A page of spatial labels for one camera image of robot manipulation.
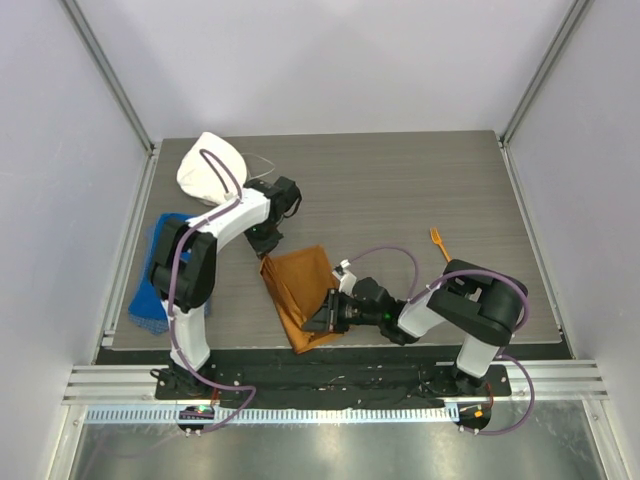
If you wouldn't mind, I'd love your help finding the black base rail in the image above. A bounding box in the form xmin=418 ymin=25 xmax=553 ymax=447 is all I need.
xmin=150 ymin=346 xmax=512 ymax=410

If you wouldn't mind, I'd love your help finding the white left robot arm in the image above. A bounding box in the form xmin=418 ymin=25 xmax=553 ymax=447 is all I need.
xmin=149 ymin=176 xmax=302 ymax=399

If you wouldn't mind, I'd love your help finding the white cloth cap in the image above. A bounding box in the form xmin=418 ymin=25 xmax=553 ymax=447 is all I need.
xmin=176 ymin=132 xmax=248 ymax=205

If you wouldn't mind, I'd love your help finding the right aluminium frame post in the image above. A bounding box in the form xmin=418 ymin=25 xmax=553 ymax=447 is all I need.
xmin=498 ymin=0 xmax=594 ymax=148

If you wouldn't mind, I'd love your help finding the white slotted cable duct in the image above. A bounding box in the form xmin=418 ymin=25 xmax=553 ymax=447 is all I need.
xmin=85 ymin=404 xmax=459 ymax=425

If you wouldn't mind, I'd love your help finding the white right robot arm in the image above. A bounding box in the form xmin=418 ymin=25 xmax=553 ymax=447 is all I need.
xmin=302 ymin=259 xmax=529 ymax=395

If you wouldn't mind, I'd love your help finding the aluminium frame post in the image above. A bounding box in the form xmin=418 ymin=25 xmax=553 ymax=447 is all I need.
xmin=498 ymin=0 xmax=594 ymax=148
xmin=59 ymin=0 xmax=154 ymax=155

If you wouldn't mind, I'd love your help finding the orange satin napkin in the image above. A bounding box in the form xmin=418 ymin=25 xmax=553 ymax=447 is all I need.
xmin=259 ymin=245 xmax=342 ymax=354

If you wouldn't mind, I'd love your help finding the orange plastic fork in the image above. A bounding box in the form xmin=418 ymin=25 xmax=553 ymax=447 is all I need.
xmin=430 ymin=227 xmax=452 ymax=262

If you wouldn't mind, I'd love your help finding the left aluminium frame post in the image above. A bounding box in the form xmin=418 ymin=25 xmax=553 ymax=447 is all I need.
xmin=59 ymin=0 xmax=154 ymax=155

